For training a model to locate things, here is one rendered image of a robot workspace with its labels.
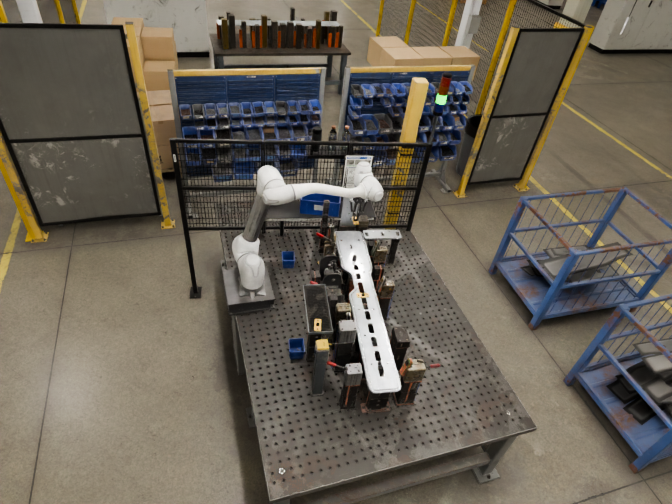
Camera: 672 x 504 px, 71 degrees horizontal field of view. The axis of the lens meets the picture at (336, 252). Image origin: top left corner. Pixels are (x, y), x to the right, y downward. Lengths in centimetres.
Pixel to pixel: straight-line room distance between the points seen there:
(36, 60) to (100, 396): 259
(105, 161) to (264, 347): 251
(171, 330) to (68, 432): 103
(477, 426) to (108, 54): 381
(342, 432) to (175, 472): 125
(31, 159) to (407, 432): 384
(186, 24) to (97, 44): 505
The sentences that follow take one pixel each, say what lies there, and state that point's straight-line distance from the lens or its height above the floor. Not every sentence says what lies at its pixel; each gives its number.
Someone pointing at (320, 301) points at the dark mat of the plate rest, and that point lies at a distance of 277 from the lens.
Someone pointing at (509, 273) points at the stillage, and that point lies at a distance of 493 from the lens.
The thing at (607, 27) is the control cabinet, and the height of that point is 54.
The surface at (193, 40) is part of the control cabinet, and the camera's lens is 940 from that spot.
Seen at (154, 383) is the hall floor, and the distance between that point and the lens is 392.
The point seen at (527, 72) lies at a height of 154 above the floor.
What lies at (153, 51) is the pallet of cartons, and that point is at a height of 86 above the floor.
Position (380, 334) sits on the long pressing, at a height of 100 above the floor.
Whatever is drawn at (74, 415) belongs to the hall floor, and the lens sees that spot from 395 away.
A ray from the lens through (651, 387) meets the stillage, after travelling 415.
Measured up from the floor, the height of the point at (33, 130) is 114.
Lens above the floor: 321
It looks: 41 degrees down
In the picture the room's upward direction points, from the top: 7 degrees clockwise
